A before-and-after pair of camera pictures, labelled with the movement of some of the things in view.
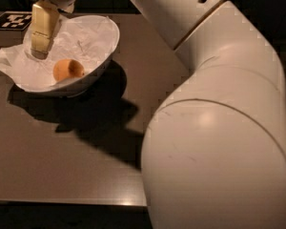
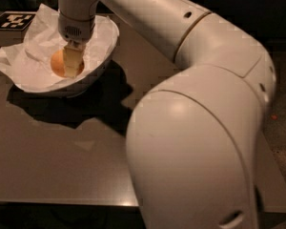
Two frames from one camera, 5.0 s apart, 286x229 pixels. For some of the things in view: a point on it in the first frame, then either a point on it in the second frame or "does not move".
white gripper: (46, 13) -> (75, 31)
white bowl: (75, 86) does not move
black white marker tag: (12, 21) does not move
